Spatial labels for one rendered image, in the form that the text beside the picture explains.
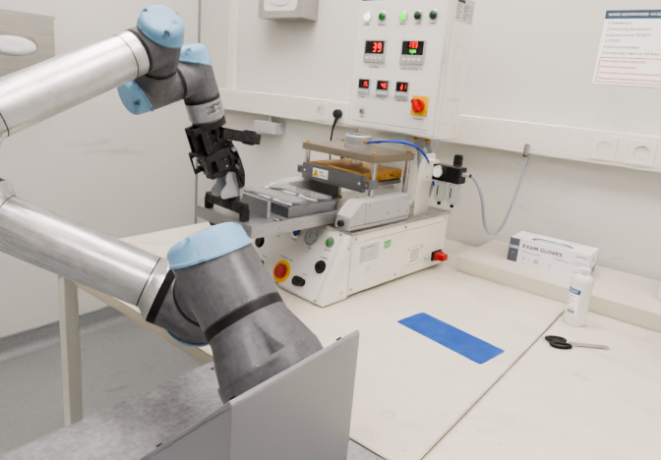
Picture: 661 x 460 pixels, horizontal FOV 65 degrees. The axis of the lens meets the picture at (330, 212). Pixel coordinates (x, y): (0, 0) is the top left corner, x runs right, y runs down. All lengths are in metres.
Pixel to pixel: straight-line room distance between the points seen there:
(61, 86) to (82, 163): 1.77
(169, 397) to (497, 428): 0.55
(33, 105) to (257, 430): 0.54
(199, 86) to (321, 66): 1.27
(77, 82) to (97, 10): 1.77
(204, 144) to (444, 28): 0.73
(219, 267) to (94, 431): 0.34
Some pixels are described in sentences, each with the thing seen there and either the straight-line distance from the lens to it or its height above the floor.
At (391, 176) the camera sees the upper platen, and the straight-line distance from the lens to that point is 1.45.
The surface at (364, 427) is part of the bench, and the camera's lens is 0.91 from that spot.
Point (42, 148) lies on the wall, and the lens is 2.55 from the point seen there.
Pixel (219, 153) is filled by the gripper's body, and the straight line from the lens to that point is 1.13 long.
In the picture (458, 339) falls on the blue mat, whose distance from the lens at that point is 1.22.
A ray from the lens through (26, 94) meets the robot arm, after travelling 0.85.
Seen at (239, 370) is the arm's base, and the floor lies 0.93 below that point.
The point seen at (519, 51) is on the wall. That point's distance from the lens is 1.89.
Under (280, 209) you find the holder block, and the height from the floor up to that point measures 0.98.
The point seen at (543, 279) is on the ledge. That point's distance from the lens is 1.58.
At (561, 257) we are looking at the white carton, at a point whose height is 0.85.
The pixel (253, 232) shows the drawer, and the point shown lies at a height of 0.96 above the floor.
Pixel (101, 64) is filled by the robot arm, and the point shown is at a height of 1.28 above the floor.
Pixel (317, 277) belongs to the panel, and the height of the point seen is 0.81.
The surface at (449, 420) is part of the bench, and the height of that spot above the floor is 0.75.
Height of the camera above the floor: 1.28
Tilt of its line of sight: 14 degrees down
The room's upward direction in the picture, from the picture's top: 5 degrees clockwise
